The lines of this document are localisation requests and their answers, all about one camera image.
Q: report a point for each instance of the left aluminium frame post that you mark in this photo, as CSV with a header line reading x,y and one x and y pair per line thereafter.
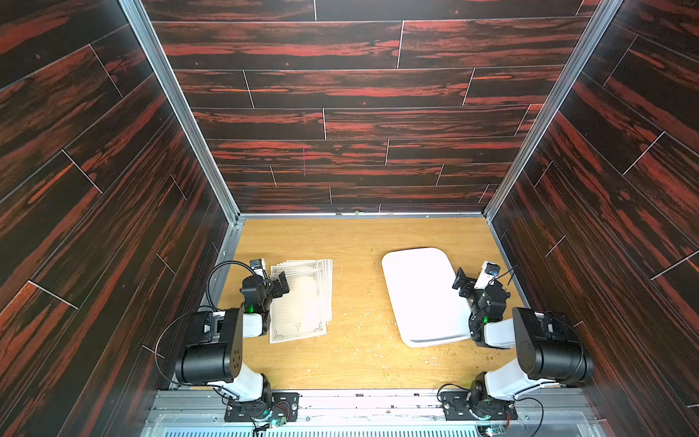
x,y
146,35

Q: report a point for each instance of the front aluminium rail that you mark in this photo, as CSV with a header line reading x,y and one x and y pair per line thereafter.
x,y
406,412

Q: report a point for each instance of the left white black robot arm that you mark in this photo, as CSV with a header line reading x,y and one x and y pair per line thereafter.
x,y
212,350

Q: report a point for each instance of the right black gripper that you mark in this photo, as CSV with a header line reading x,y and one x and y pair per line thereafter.
x,y
471,287

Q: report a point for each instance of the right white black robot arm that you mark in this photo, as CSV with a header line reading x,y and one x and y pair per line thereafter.
x,y
548,349

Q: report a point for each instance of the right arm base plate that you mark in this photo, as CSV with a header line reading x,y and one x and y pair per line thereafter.
x,y
462,406

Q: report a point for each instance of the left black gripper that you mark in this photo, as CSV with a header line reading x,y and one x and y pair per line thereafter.
x,y
273,286

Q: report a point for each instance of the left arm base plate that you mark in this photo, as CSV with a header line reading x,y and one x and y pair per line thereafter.
x,y
275,408

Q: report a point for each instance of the right aluminium frame post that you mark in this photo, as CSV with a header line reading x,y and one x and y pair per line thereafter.
x,y
588,42

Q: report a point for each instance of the white plastic storage tray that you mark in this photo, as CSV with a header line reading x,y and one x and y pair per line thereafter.
x,y
428,311

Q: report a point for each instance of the aluminium frame post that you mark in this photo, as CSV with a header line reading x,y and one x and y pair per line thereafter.
x,y
146,35
588,42

